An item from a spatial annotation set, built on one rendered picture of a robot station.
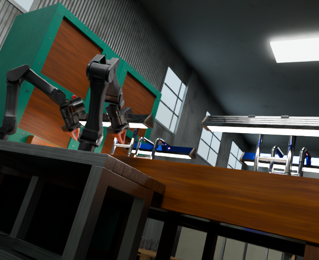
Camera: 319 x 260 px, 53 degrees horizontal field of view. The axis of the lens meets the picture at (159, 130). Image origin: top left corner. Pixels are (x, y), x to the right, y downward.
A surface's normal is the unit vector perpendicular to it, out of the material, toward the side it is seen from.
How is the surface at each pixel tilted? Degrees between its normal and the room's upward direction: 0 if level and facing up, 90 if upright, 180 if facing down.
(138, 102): 90
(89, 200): 90
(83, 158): 90
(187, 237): 90
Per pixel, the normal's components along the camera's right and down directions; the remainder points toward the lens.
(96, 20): 0.84, 0.06
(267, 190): -0.53, -0.39
